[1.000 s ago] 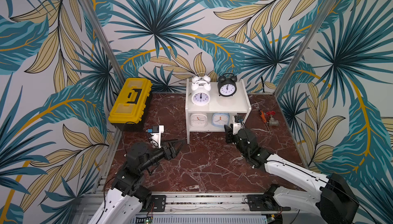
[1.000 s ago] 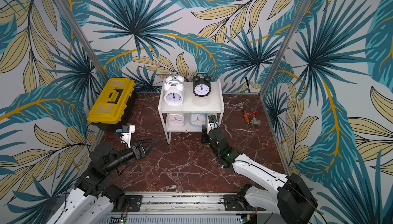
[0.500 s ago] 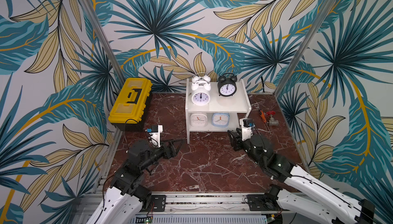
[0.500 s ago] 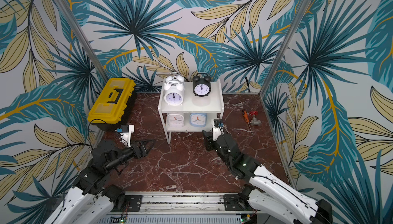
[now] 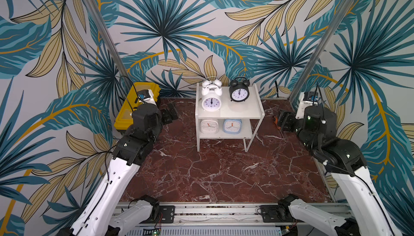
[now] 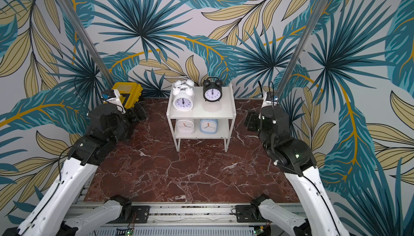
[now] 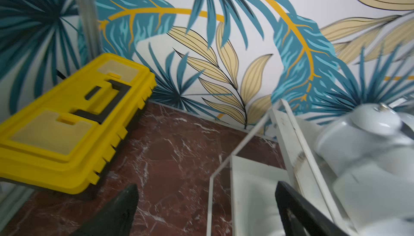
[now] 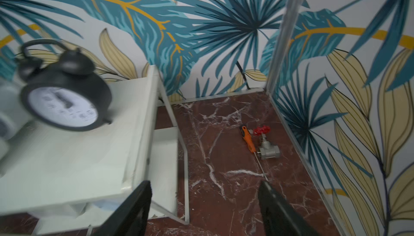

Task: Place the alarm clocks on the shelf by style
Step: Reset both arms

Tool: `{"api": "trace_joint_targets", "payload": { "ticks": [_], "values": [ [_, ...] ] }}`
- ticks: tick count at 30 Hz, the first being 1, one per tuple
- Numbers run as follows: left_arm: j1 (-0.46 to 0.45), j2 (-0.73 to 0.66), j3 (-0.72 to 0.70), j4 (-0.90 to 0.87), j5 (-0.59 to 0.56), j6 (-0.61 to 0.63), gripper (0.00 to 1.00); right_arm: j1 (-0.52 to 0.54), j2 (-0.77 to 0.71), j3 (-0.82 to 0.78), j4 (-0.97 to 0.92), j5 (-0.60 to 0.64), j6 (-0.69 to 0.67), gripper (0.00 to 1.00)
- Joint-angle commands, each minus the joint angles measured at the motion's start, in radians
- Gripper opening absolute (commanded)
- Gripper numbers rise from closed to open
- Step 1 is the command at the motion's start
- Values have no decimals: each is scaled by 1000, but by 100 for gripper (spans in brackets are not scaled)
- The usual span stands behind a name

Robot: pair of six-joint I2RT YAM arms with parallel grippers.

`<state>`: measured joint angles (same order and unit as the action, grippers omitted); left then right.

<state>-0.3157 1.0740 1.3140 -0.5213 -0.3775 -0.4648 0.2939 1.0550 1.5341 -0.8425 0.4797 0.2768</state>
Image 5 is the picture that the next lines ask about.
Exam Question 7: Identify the cream square alarm clock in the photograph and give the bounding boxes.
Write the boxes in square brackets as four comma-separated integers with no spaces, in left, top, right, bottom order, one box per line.
[200,119,219,134]

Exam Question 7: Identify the white twin-bell alarm clock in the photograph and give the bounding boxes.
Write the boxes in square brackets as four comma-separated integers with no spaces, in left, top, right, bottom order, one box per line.
[202,76,222,88]

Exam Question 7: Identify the light blue square alarm clock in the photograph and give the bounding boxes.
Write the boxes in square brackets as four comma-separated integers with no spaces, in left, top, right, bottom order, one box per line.
[223,119,243,134]

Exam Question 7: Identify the black twin-bell alarm clock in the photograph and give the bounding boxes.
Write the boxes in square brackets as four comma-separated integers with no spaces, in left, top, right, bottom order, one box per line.
[229,76,250,102]

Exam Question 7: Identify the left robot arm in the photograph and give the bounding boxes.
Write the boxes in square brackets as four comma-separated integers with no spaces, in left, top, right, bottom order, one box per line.
[58,103,179,236]

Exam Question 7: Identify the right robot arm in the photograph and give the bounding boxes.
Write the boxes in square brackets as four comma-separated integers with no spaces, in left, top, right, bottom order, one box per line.
[273,104,402,236]

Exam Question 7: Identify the white two-tier shelf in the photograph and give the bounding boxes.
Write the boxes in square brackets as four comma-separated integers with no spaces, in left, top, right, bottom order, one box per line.
[195,84,265,152]

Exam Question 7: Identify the yellow black toolbox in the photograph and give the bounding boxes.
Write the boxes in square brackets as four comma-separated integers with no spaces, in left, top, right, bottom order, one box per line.
[114,82,161,132]

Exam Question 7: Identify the green circuit board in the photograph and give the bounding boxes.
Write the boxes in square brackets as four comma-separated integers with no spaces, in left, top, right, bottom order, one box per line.
[142,227,161,236]

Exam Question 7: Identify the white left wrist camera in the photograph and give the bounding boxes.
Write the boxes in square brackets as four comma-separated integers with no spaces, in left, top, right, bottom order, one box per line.
[136,89,156,105]

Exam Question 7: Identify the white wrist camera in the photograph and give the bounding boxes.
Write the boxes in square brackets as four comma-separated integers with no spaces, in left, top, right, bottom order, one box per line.
[295,91,319,120]
[136,89,156,105]

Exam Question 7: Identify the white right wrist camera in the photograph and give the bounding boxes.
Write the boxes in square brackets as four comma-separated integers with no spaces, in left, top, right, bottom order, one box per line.
[295,91,319,120]

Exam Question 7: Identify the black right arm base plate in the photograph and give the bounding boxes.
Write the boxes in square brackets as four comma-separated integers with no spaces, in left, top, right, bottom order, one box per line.
[257,205,302,224]

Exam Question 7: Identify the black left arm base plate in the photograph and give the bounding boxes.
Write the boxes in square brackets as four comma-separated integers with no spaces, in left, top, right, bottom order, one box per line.
[153,205,176,225]

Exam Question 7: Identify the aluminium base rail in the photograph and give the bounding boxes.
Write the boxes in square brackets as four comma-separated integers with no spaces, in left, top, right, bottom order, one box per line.
[113,201,353,236]

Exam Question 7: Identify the aluminium right corner post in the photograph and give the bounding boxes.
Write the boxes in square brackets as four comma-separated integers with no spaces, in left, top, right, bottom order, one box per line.
[289,0,354,104]

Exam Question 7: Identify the aluminium corner post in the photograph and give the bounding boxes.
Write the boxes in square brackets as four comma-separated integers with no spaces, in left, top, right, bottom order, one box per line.
[82,0,126,93]
[289,0,354,104]

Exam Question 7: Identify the aluminium left corner post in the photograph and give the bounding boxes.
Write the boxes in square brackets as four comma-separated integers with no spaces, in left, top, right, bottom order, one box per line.
[82,0,126,93]

